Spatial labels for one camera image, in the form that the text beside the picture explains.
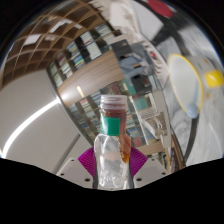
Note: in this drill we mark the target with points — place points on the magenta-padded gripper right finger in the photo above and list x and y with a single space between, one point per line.
150 170

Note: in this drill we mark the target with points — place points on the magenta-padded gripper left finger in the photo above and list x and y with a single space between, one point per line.
75 170

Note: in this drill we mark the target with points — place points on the clear plastic bottle green label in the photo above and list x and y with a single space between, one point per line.
111 156

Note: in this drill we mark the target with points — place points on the beige ramp architectural model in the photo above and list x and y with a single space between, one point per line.
151 116

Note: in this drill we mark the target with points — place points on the straight ceiling light strip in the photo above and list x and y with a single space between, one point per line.
30 125

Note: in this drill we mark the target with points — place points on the grey building model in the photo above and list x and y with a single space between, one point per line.
136 66

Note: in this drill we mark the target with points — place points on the flat round red coaster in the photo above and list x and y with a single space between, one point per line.
161 7

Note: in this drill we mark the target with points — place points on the narrow wall bookshelf with books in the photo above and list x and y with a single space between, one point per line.
80 50

